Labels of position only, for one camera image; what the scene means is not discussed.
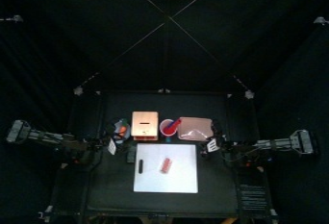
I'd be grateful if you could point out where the pink cup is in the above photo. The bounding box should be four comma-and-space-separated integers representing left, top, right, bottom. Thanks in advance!
157, 118, 180, 137

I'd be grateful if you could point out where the thin diagonal cord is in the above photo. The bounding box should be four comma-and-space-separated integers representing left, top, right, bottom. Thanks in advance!
117, 0, 248, 91
78, 0, 227, 89

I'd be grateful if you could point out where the dark grey block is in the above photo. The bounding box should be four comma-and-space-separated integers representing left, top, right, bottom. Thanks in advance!
125, 150, 137, 164

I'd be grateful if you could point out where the light blue bowl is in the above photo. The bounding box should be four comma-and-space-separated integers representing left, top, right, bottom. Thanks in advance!
112, 118, 131, 144

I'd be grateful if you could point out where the wooden box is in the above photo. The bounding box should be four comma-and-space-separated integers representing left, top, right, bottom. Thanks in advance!
129, 111, 159, 141

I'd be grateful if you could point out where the red and blue utensil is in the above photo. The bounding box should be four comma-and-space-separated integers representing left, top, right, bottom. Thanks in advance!
164, 117, 181, 134

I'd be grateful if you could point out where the white printed label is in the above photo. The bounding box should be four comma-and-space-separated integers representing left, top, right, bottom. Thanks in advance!
239, 184, 268, 212

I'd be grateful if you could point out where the white cutting board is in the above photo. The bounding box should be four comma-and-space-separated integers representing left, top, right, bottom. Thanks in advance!
132, 142, 199, 194

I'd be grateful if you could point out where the salmon sushi toy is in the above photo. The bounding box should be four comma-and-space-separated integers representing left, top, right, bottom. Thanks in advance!
159, 157, 172, 174

